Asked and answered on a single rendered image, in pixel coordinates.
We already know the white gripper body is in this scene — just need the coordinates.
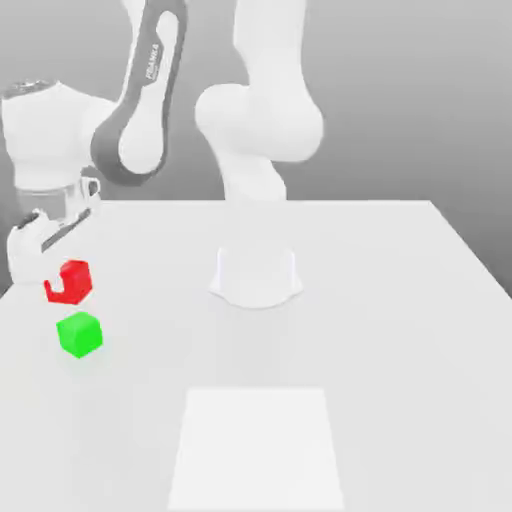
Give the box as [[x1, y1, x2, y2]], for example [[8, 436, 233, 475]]
[[6, 207, 93, 286]]

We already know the small red cube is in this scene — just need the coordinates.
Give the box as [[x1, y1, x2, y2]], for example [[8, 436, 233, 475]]
[[43, 259, 94, 307]]

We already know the small green cube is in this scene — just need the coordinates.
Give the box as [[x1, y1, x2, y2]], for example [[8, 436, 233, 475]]
[[55, 311, 104, 360]]

